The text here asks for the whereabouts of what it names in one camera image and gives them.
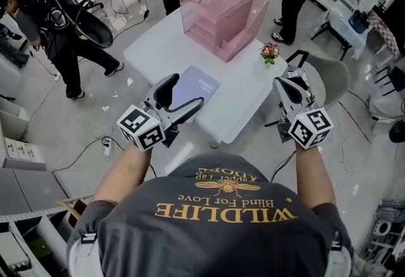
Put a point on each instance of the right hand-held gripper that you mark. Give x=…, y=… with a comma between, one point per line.
x=311, y=128

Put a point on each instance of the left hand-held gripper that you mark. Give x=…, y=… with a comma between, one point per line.
x=140, y=125

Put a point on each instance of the lavender notebook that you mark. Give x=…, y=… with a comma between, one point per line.
x=193, y=84

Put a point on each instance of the pink acrylic desk organizer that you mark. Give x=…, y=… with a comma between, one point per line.
x=221, y=16

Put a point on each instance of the person's right forearm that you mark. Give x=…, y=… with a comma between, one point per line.
x=314, y=177

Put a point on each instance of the person's left forearm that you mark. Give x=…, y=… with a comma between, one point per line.
x=123, y=174

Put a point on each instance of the grey shell chair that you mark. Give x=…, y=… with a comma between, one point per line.
x=329, y=76

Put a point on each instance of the small potted flowers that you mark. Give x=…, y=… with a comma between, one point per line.
x=269, y=50

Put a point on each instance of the table with light blue cloth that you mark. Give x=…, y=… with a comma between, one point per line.
x=338, y=29

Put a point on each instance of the white power strip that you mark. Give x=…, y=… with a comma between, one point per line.
x=107, y=147

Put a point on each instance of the dark blue container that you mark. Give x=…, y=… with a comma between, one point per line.
x=358, y=21

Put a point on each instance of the red checkered cloth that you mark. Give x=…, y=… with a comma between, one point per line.
x=384, y=35

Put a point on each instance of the person's dark grey printed shirt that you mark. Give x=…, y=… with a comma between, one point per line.
x=205, y=237

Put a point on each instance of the white socket panel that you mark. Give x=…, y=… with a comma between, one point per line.
x=22, y=152

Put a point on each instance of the white box device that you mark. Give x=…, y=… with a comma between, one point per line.
x=381, y=227

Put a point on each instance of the white shelf unit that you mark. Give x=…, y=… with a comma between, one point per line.
x=22, y=193

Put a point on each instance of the wooden frame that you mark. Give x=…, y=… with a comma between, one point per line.
x=74, y=207

